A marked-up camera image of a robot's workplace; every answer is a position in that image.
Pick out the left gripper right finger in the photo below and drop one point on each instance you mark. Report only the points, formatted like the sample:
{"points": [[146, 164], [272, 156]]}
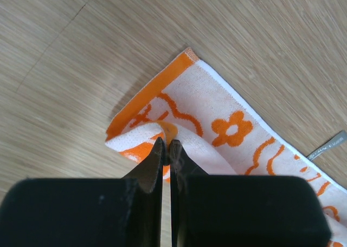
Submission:
{"points": [[241, 210]]}

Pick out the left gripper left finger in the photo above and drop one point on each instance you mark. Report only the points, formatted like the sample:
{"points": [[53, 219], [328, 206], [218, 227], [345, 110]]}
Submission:
{"points": [[87, 211]]}

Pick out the white orange flower towel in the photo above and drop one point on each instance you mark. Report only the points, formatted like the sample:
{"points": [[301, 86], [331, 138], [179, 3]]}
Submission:
{"points": [[190, 102]]}

